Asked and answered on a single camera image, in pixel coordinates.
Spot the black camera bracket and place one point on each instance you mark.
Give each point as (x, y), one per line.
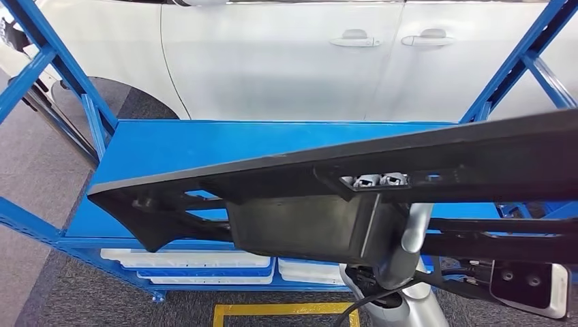
(456, 282)

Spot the blue plastic bin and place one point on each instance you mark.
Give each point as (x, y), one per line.
(203, 273)

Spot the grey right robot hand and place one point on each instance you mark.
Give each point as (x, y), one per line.
(406, 257)

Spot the white car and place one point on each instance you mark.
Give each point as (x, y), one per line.
(271, 67)

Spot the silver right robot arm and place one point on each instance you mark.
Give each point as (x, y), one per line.
(420, 311)

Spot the blue metal shelf rack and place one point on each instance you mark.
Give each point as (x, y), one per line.
(180, 149)

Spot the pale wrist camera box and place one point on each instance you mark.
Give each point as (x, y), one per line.
(524, 284)

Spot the black plastic car part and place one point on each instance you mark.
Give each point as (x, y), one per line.
(293, 225)

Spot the clear white plastic bin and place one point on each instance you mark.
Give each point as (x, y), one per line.
(180, 258)

